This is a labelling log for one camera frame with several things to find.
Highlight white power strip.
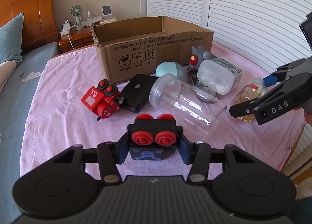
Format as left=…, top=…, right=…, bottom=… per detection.
left=60, top=18, right=71, bottom=36

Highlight white medical swab container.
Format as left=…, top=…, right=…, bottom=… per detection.
left=197, top=57, right=243, bottom=95

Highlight blue floral bed sheet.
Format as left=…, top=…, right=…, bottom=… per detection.
left=1, top=42, right=59, bottom=223

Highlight green desk fan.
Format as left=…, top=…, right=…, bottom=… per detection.
left=70, top=5, right=83, bottom=31

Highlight fish oil capsule bottle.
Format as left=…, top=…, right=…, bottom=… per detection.
left=232, top=78, right=267, bottom=123

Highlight wooden headboard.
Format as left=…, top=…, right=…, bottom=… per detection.
left=1, top=0, right=58, bottom=53

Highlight white remote control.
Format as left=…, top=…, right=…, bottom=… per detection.
left=99, top=18, right=117, bottom=24

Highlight blue pillow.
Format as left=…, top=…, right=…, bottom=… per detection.
left=0, top=13, right=24, bottom=63

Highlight clear spray bottle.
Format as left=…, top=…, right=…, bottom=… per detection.
left=86, top=11, right=93, bottom=27

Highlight white louvered closet door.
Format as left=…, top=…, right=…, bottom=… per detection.
left=147, top=0, right=311, bottom=169

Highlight correction tape dispenser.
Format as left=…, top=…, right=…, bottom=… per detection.
left=188, top=71, right=219, bottom=103

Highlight black flat case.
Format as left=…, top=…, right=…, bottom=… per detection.
left=120, top=73, right=158, bottom=113

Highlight grey shark toy figure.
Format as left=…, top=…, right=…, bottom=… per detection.
left=187, top=45, right=216, bottom=71

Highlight pink table cloth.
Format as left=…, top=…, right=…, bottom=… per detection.
left=20, top=46, right=311, bottom=174

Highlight small white smart display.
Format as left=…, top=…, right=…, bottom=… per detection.
left=100, top=5, right=112, bottom=18

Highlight cardboard box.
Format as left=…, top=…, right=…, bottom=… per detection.
left=91, top=16, right=214, bottom=84

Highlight pink quilt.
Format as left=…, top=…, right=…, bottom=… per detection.
left=0, top=60, right=17, bottom=92

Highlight wooden nightstand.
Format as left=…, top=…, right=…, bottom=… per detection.
left=59, top=26, right=94, bottom=53

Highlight light blue egg case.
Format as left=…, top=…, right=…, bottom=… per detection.
left=155, top=62, right=186, bottom=80

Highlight person's right hand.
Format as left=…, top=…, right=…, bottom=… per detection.
left=293, top=107, right=312, bottom=125

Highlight clear plastic jar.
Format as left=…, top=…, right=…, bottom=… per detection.
left=149, top=73, right=227, bottom=141

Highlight red toy train block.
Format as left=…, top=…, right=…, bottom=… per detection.
left=81, top=79, right=125, bottom=121

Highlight black toy block red buttons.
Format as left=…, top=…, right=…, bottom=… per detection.
left=127, top=114, right=183, bottom=161

